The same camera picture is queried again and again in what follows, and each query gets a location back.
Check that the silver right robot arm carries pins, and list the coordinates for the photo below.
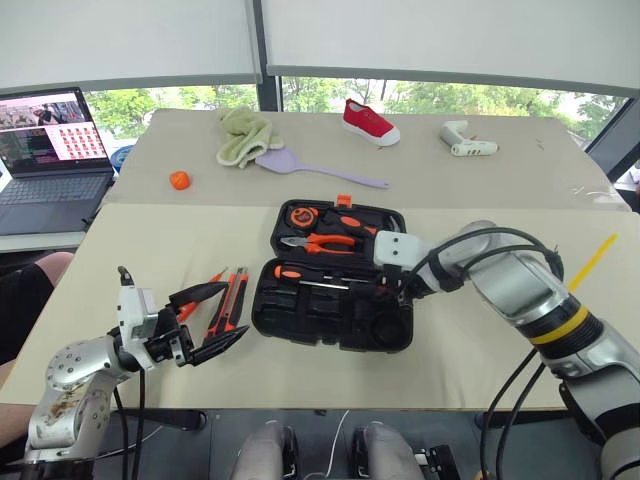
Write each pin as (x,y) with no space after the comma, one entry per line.
(515,285)

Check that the purple silicone spatula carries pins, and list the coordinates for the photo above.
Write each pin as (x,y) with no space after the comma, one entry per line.
(277,162)

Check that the small black box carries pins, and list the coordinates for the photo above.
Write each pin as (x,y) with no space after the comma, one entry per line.
(440,462)

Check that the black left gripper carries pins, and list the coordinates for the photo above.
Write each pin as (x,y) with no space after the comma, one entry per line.
(167,341)

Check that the blue round disc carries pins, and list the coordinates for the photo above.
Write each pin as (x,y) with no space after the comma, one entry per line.
(120,157)

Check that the grey rounded shape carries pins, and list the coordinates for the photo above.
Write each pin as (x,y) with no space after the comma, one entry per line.
(262,455)
(387,455)

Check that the orange black tape measure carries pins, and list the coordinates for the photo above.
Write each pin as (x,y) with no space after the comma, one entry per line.
(302,217)

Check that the dark grey laptop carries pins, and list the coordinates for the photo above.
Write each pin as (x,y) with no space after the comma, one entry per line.
(50,165)

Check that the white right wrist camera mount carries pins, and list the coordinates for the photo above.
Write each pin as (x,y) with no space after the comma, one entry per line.
(397,247)

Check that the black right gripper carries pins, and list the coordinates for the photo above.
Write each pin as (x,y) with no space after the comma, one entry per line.
(392,282)

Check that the long orange black screwdriver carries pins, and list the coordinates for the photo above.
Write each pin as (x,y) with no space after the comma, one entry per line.
(290,273)

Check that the white handheld device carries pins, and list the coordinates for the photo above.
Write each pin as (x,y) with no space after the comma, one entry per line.
(467,147)

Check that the light green towel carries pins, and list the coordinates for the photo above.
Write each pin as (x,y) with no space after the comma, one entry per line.
(245,137)

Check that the grey window pillar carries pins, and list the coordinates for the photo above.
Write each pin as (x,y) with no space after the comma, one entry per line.
(268,95)

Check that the red canvas shoe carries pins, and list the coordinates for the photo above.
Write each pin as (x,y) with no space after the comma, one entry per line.
(367,120)

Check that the black plastic tool case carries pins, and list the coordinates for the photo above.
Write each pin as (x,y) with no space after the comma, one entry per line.
(300,310)

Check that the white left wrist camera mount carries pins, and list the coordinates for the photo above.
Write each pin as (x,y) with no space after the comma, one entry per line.
(129,315)

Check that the white roller blind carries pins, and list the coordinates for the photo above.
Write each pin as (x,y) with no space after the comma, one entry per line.
(125,35)
(450,35)

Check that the orange black utility knife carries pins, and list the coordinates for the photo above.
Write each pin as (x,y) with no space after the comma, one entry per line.
(227,310)

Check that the stubby orange black screwdriver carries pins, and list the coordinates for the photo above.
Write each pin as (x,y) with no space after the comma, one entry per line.
(350,222)

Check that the small orange ball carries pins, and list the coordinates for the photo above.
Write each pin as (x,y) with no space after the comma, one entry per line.
(180,180)

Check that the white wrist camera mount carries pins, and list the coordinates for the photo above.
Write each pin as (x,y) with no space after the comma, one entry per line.
(397,247)
(129,315)

